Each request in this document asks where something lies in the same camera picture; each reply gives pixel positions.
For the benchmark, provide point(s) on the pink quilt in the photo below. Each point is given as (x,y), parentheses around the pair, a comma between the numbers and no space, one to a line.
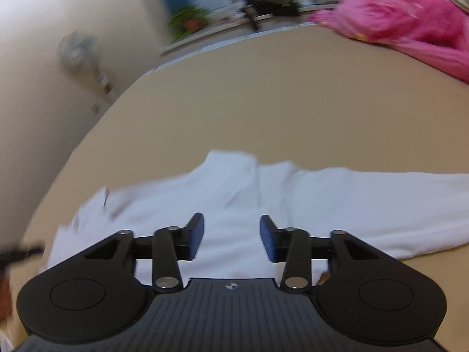
(434,32)

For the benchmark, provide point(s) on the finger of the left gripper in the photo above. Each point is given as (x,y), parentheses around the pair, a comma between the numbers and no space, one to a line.
(16,253)

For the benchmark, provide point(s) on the white standing fan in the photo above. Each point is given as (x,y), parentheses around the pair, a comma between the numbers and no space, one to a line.
(79,55)

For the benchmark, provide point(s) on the white small garment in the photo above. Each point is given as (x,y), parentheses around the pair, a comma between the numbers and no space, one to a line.
(402,214)

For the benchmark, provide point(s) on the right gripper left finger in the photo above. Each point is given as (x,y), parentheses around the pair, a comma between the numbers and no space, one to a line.
(106,288)

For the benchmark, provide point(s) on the potted green plant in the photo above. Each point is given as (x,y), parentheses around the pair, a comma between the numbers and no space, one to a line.
(188,20)

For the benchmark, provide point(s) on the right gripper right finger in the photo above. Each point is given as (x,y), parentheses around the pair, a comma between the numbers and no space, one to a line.
(358,290)

